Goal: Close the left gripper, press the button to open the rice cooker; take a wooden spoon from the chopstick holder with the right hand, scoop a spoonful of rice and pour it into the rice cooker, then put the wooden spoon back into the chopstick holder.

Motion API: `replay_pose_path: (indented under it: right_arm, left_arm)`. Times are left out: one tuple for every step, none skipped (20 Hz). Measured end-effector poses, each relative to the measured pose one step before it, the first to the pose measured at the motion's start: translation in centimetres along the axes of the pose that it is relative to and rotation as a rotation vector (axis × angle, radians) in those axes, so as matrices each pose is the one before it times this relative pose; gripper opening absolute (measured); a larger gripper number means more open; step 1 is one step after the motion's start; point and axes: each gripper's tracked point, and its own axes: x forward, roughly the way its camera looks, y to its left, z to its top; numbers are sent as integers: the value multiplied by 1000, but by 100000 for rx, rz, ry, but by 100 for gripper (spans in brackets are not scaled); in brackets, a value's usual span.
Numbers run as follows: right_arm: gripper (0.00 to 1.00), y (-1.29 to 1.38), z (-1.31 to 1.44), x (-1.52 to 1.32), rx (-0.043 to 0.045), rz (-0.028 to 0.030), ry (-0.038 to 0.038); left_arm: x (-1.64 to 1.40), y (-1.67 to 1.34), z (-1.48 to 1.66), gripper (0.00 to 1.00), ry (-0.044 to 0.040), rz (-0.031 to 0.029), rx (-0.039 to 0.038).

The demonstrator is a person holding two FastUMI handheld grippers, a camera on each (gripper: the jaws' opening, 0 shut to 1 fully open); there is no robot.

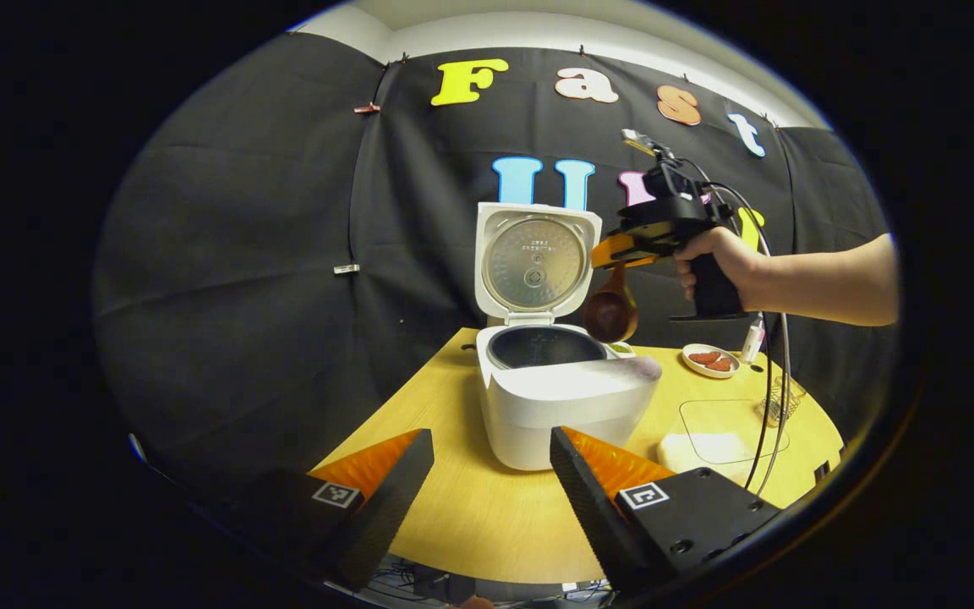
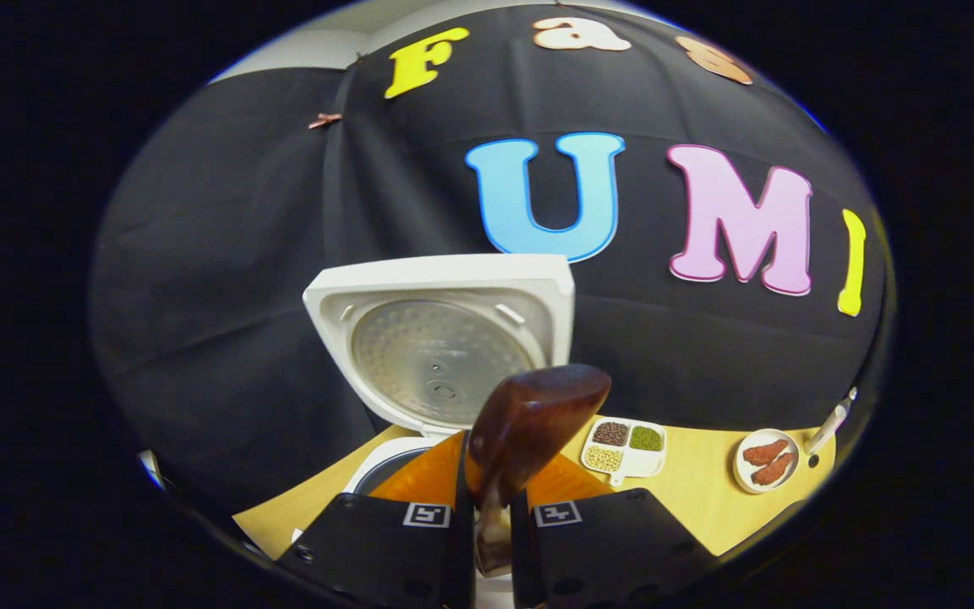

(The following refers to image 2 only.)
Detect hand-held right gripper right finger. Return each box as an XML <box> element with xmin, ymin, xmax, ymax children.
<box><xmin>511</xmin><ymin>453</ymin><xmax>718</xmax><ymax>608</ymax></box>

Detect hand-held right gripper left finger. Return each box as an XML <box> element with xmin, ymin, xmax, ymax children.
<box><xmin>277</xmin><ymin>431</ymin><xmax>475</xmax><ymax>608</ymax></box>

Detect brown wooden spoon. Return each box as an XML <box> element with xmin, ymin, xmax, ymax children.
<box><xmin>463</xmin><ymin>364</ymin><xmax>612</xmax><ymax>578</ymax></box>

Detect white rice cooker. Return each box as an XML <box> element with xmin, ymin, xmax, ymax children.
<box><xmin>303</xmin><ymin>254</ymin><xmax>576</xmax><ymax>500</ymax></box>

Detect white divided bean dish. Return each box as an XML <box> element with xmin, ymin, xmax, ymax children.
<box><xmin>580</xmin><ymin>416</ymin><xmax>668</xmax><ymax>487</ymax></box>

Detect white round plate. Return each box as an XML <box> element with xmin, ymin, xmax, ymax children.
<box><xmin>733</xmin><ymin>428</ymin><xmax>801</xmax><ymax>495</ymax></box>

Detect red sausage piece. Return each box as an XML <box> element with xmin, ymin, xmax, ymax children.
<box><xmin>742</xmin><ymin>439</ymin><xmax>791</xmax><ymax>467</ymax></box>
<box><xmin>751</xmin><ymin>453</ymin><xmax>796</xmax><ymax>486</ymax></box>

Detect small pink label bottle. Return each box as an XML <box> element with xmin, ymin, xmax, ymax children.
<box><xmin>804</xmin><ymin>387</ymin><xmax>858</xmax><ymax>458</ymax></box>

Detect black backdrop cloth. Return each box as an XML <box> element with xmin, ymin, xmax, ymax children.
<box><xmin>90</xmin><ymin>4</ymin><xmax>894</xmax><ymax>517</ymax></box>

